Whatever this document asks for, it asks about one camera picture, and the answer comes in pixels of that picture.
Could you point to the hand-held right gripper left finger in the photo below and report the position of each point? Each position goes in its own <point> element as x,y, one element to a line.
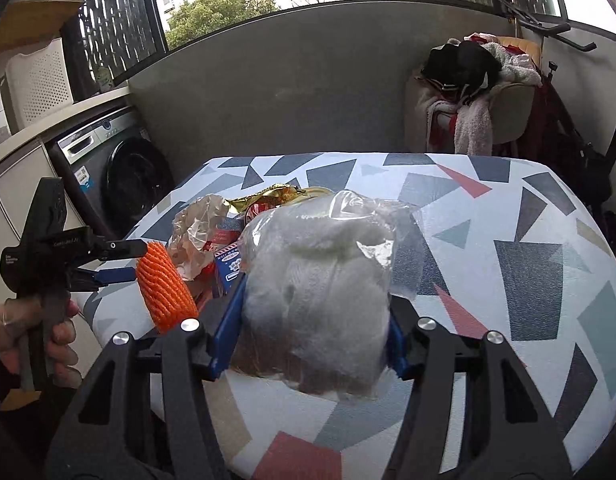
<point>228,330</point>

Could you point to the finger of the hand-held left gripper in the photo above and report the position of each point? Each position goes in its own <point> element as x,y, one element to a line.
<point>123,247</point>
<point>113,276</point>

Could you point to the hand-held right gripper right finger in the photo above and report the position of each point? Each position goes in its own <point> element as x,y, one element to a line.
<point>395,342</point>

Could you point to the orange foam fruit net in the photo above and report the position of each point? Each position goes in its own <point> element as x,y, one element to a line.
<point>163,285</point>

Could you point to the red cigarette box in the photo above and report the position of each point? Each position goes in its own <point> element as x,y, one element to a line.
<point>223,236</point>

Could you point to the clear bag of white cotton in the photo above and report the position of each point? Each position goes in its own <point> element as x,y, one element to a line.
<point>318,285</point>

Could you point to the crushed red can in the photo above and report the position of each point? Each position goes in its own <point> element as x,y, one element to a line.
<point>255,210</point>

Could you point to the person's left forearm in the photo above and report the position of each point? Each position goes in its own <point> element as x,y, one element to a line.
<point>3,435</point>

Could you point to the person's left hand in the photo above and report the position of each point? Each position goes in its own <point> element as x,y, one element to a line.
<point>8,330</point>

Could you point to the blue and white box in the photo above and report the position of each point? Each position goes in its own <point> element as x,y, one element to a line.
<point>230,265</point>

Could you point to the grey washing machine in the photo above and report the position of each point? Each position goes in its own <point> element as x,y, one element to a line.
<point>133,180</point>

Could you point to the crumpled clear plastic bag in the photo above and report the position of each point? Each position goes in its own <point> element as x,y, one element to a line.
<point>193,230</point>

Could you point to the crumpled gold foil wrapper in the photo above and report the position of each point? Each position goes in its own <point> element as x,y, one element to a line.
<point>258,199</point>

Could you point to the geometric patterned tablecloth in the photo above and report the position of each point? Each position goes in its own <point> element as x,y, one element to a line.
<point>487,210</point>

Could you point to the clear round plastic lid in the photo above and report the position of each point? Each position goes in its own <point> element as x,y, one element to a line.
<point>320,191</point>

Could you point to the white laundry basket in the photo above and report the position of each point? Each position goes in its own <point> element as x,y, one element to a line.
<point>38,85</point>

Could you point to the white fleece garment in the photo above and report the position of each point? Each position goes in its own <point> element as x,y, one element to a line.
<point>470,130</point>

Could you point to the wooden shelf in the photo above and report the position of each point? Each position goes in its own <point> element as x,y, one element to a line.
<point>33,25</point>

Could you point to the beige chair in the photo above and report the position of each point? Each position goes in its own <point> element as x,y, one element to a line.
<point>512,105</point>

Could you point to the black exercise bike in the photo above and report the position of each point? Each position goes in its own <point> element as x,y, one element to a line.
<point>595,160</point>

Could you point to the black garment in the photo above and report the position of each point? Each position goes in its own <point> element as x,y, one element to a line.
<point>462,62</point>

